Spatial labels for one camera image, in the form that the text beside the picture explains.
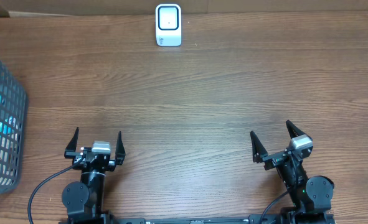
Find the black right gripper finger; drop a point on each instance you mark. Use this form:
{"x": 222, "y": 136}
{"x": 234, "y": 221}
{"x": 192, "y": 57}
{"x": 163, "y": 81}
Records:
{"x": 293, "y": 130}
{"x": 258, "y": 150}

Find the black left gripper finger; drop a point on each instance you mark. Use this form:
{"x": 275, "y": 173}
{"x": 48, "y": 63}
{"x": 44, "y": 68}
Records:
{"x": 70, "y": 150}
{"x": 120, "y": 151}

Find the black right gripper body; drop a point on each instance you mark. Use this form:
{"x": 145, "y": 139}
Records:
{"x": 289, "y": 173}

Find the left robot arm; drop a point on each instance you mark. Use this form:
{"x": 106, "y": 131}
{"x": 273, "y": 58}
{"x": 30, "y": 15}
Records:
{"x": 83, "y": 199}

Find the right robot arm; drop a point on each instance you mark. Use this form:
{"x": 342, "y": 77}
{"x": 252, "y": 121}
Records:
{"x": 310, "y": 196}

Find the grey plastic mesh basket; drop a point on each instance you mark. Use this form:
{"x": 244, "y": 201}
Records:
{"x": 14, "y": 104}

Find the cardboard backboard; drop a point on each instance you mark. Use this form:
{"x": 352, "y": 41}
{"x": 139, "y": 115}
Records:
{"x": 126, "y": 7}

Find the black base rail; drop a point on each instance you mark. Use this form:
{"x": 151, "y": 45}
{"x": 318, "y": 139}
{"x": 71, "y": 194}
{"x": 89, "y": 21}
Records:
{"x": 196, "y": 221}

